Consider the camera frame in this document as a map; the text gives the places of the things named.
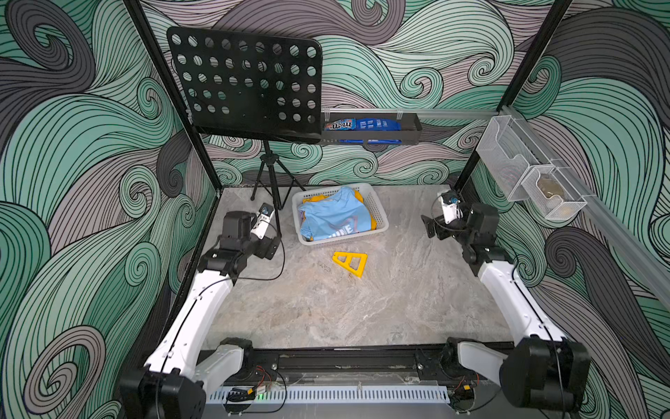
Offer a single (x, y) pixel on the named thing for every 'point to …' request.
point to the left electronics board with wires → (267, 394)
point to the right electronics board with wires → (462, 395)
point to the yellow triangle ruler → (348, 260)
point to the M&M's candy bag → (349, 124)
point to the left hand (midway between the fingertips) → (261, 227)
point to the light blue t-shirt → (334, 216)
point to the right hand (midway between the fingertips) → (445, 210)
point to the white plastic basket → (369, 197)
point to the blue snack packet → (370, 124)
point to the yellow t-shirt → (359, 196)
